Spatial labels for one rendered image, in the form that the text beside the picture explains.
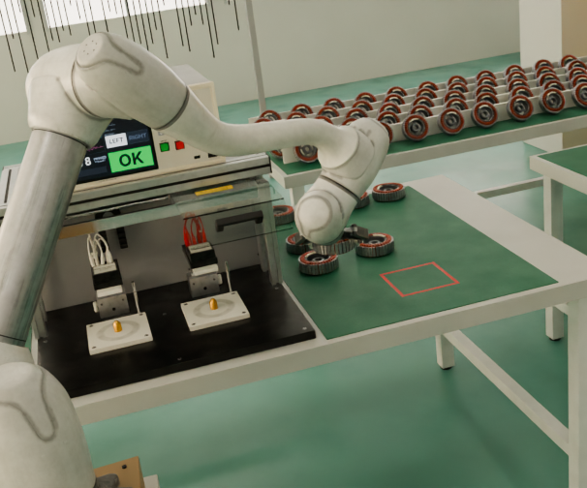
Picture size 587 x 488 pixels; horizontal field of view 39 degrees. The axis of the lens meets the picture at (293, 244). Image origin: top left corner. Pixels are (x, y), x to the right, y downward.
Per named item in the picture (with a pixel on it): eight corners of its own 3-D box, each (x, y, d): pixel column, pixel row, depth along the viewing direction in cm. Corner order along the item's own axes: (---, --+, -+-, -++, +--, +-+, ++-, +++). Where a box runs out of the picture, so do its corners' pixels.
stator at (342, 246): (355, 255, 208) (355, 241, 207) (311, 258, 210) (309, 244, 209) (357, 238, 219) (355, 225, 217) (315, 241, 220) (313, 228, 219)
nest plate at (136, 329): (152, 340, 202) (152, 336, 201) (90, 355, 199) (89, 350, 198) (145, 316, 215) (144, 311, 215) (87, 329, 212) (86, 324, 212)
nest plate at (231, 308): (250, 317, 207) (249, 313, 206) (190, 331, 204) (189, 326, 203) (237, 294, 221) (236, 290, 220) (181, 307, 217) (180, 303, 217)
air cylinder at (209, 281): (220, 291, 224) (217, 272, 222) (192, 297, 222) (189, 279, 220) (216, 285, 228) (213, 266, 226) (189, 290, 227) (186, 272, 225)
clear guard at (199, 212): (293, 228, 194) (290, 204, 191) (191, 250, 189) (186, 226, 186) (260, 192, 223) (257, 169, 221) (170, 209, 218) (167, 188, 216)
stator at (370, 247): (382, 260, 235) (381, 248, 234) (348, 255, 241) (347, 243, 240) (401, 246, 243) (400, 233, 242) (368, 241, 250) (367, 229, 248)
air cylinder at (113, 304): (130, 312, 219) (125, 292, 217) (101, 319, 217) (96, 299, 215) (128, 304, 223) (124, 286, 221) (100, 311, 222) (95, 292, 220)
